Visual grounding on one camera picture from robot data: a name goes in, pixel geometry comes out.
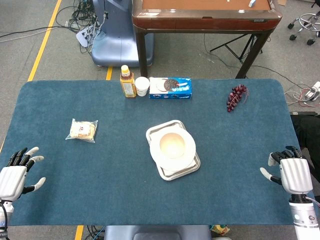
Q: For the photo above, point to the brown wooden table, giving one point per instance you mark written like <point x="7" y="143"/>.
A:
<point x="205" y="22"/>

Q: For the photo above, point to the grey robot torso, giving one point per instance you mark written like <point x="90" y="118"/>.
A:
<point x="157" y="233"/>

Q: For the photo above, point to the yellow green packet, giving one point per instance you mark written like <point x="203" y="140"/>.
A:
<point x="220" y="229"/>

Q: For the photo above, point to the bagged sandwich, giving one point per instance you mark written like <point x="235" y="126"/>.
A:
<point x="82" y="130"/>

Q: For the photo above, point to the metal rectangular tray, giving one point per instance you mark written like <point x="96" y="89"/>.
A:
<point x="172" y="150"/>

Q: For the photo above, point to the black equipment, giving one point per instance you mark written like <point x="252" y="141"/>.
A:
<point x="306" y="137"/>

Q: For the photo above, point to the blue table cloth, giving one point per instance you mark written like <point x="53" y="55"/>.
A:
<point x="150" y="155"/>

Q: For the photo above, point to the black tripod stand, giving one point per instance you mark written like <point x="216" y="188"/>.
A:
<point x="236" y="48"/>

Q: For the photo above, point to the white round plate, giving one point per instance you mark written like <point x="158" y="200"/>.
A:
<point x="172" y="150"/>

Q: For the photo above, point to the yellow juice bottle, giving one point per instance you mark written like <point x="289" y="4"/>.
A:
<point x="127" y="82"/>

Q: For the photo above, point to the white power strip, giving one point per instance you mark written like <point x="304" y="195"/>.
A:
<point x="85" y="36"/>

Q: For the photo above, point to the white paper cup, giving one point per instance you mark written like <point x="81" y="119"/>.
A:
<point x="142" y="86"/>

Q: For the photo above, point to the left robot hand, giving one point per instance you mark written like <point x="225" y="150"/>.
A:
<point x="11" y="178"/>

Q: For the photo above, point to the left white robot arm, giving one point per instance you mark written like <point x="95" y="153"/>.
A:
<point x="3" y="217"/>

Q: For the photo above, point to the blue cookie box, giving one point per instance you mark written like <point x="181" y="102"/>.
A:
<point x="170" y="88"/>

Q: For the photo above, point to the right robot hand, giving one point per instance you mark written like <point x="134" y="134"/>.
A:
<point x="295" y="175"/>

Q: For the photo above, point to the purple grape bunch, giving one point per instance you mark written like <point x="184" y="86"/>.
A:
<point x="235" y="97"/>

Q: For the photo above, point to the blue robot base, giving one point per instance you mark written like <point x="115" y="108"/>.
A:
<point x="117" y="37"/>

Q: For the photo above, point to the office chair base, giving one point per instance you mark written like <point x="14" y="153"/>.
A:
<point x="303" y="25"/>

